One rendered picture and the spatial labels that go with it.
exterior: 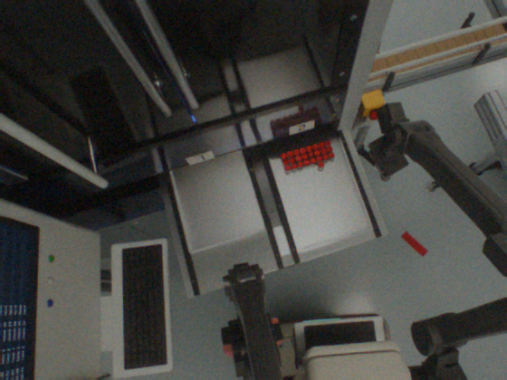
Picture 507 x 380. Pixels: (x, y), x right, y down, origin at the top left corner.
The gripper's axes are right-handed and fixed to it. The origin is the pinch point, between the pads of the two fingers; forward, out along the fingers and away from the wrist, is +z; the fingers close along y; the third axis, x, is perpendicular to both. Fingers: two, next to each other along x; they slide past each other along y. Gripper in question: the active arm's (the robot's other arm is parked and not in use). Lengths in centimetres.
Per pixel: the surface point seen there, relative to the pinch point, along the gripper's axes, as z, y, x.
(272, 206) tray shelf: 26.0, 8.8, 31.7
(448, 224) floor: 112, -38, -52
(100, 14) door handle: -60, 32, 43
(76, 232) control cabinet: 17, 32, 89
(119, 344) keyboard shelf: 31, -4, 99
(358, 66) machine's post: -14.3, 23.1, -4.5
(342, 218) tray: 24.8, -7.1, 13.2
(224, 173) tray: 27, 28, 40
